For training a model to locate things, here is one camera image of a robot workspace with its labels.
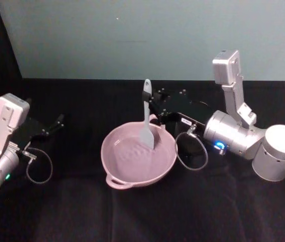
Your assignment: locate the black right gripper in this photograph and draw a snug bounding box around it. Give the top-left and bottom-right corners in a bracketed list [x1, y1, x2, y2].
[142, 88, 215, 142]

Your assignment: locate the pink two-handled ceramic dish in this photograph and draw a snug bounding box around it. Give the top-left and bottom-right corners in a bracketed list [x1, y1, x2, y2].
[100, 113, 178, 190]

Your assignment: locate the thin right wrist cable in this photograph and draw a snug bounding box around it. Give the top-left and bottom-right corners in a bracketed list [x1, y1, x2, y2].
[174, 124, 209, 171]

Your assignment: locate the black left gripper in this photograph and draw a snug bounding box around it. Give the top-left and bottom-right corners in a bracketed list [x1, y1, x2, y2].
[11, 97, 65, 150]

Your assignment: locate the thin wrist cable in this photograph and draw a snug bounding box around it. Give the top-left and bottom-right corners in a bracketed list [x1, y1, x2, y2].
[18, 148, 54, 185]
[174, 124, 209, 171]

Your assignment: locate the thin left wrist cable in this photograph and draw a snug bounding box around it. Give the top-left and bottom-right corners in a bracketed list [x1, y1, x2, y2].
[18, 148, 54, 185]

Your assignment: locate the grey silicone spatula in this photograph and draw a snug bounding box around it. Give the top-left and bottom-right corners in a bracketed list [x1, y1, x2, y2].
[139, 79, 161, 150]

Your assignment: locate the black table cloth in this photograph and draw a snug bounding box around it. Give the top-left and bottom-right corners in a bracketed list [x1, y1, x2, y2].
[0, 77, 285, 242]

